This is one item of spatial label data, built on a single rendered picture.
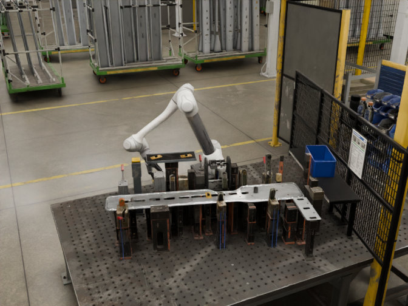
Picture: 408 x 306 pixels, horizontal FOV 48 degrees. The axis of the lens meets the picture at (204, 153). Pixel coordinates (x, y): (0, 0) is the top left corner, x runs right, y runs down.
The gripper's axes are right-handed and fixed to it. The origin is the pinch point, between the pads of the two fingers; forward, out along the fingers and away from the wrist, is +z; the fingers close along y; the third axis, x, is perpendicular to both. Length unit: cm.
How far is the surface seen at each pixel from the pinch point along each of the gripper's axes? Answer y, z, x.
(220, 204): -50, 45, -59
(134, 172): -39.7, -7.5, -6.1
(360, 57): 380, -54, -176
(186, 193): -39, 26, -35
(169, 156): -24.7, -5.8, -30.4
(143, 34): 539, -373, 166
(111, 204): -71, 9, 2
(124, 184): -56, -1, -4
